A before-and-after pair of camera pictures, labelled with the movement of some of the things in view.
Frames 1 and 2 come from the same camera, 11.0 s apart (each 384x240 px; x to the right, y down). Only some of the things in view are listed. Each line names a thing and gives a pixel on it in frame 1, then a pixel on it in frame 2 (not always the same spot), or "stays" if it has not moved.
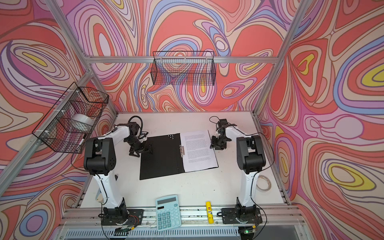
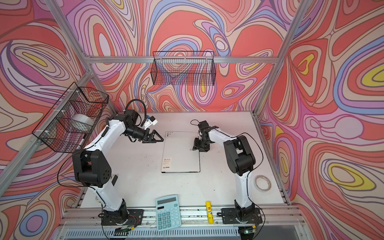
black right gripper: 214,144 -> 196,145
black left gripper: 142,149 -> 145,139
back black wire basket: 186,68 stays
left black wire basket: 72,118 stays
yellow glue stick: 209,207 stays
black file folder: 165,160 -> 178,155
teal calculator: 167,212 stays
